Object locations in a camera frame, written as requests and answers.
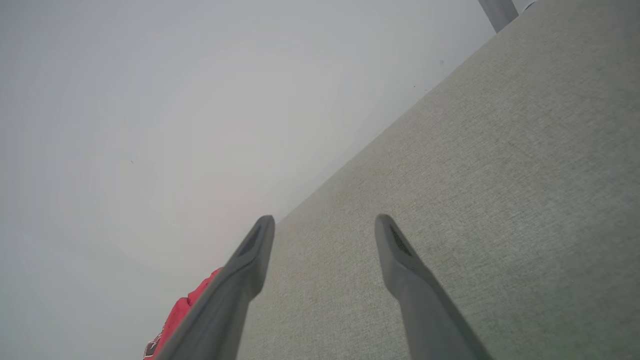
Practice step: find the grey metal post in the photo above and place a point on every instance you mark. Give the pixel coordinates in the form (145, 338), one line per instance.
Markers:
(497, 12)

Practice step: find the grey fabric sofa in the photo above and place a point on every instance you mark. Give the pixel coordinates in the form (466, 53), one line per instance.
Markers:
(500, 200)

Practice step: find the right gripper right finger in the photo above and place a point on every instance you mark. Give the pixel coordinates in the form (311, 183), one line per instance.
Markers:
(425, 310)

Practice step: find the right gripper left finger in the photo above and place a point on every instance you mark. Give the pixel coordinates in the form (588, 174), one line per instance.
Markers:
(225, 305)

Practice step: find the red and white garment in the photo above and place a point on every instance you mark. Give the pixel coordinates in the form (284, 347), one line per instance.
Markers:
(176, 320)

